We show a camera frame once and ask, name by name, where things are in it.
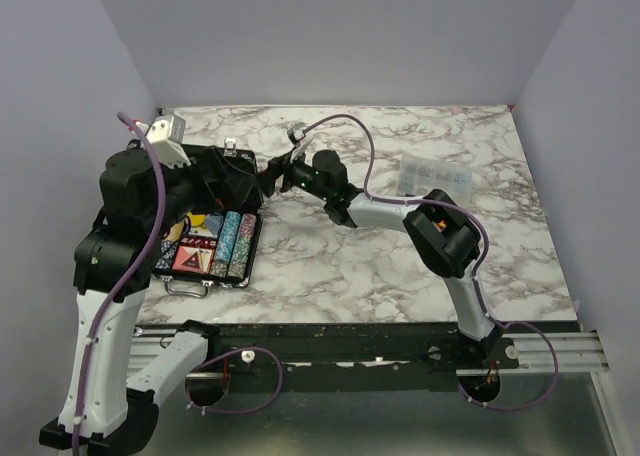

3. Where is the black mounting rail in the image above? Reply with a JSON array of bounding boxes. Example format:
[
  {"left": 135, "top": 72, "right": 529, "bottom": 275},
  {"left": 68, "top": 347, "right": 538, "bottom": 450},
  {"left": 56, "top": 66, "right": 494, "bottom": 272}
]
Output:
[{"left": 187, "top": 323, "right": 519, "bottom": 393}]

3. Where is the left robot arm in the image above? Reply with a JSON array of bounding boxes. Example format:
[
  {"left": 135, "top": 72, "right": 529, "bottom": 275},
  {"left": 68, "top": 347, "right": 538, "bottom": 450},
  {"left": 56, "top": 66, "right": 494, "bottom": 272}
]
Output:
[{"left": 39, "top": 145, "right": 261, "bottom": 455}]

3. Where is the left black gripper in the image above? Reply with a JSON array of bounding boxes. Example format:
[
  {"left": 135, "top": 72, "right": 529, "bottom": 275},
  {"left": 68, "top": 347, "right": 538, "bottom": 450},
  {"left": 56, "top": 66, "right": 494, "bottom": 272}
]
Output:
[{"left": 148, "top": 145, "right": 258, "bottom": 234}]

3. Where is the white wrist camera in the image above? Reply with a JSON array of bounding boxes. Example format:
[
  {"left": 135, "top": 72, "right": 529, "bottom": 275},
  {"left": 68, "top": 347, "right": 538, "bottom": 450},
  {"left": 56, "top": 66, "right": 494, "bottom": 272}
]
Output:
[
  {"left": 287, "top": 122, "right": 313, "bottom": 164},
  {"left": 147, "top": 114, "right": 191, "bottom": 169}
]

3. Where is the triangular all-in button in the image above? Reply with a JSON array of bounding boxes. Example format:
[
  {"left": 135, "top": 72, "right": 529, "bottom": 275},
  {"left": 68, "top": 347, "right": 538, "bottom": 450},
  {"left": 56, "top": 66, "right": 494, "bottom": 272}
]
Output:
[{"left": 181, "top": 251, "right": 202, "bottom": 273}]

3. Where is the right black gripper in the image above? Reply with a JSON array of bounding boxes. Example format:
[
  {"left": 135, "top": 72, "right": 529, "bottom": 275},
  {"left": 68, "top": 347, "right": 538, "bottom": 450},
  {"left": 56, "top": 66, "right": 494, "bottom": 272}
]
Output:
[{"left": 255, "top": 147, "right": 330, "bottom": 204}]

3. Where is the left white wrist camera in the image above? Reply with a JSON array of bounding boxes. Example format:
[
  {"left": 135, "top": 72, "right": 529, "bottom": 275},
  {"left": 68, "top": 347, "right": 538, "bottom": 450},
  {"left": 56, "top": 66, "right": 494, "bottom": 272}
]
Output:
[{"left": 147, "top": 114, "right": 191, "bottom": 169}]

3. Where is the clear plastic screw organizer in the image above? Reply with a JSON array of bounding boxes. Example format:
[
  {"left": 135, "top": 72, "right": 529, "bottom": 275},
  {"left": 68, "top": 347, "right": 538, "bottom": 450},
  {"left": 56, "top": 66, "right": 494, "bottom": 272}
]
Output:
[{"left": 396, "top": 153, "right": 473, "bottom": 205}]

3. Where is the black poker chip case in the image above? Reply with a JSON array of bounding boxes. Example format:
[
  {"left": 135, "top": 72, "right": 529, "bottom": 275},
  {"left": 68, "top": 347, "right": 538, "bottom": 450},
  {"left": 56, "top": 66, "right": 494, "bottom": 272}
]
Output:
[{"left": 153, "top": 138, "right": 262, "bottom": 298}]

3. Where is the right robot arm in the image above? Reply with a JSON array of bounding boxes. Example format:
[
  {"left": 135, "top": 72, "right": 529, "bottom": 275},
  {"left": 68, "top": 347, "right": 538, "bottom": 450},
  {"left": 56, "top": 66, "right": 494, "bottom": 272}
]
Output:
[{"left": 257, "top": 150, "right": 497, "bottom": 368}]

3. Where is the red playing card deck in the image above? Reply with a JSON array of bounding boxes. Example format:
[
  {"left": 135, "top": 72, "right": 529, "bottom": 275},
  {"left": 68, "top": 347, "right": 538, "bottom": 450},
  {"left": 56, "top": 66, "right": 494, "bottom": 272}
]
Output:
[{"left": 171, "top": 246, "right": 214, "bottom": 275}]

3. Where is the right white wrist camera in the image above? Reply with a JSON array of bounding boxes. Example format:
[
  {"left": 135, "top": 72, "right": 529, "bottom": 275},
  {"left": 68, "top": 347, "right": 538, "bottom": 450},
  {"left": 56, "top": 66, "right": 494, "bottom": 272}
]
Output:
[{"left": 287, "top": 122, "right": 313, "bottom": 164}]

